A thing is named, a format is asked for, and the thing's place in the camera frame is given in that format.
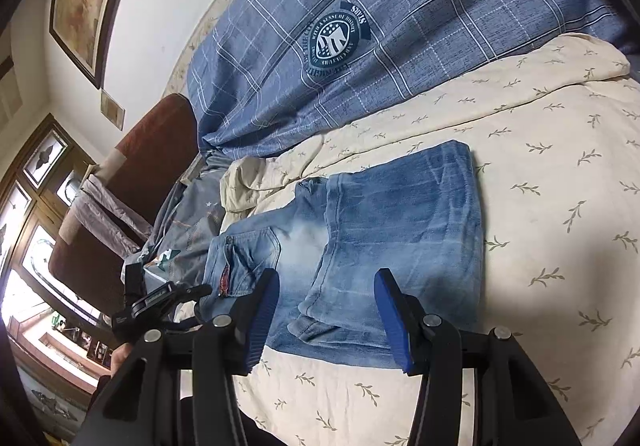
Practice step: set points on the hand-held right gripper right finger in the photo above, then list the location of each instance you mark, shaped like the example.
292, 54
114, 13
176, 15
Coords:
392, 321

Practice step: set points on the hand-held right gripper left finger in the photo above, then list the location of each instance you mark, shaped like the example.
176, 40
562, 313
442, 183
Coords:
260, 321

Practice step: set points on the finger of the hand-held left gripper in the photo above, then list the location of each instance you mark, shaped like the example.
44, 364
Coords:
192, 291
185, 324

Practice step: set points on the faded blue jeans pants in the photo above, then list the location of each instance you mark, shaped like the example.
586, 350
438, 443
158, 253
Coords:
400, 226

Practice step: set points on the person's left hand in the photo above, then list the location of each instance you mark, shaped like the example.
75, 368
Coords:
120, 357

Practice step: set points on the grey star-print blanket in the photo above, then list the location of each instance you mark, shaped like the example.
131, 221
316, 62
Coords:
195, 221

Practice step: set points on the lavender cloth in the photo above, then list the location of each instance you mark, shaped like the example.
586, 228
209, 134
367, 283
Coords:
105, 213

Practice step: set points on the red-brown headboard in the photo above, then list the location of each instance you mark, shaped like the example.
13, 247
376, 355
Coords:
160, 146

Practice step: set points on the wooden glass-door cabinet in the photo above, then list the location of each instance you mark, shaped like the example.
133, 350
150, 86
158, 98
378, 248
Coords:
30, 176

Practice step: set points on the cream leaf-print blanket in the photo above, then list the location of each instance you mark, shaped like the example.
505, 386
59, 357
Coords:
550, 151

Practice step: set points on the blue plaid duvet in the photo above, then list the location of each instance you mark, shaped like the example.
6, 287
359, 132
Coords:
450, 1

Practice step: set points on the small beige wall card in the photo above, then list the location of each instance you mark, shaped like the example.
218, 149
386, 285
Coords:
112, 110

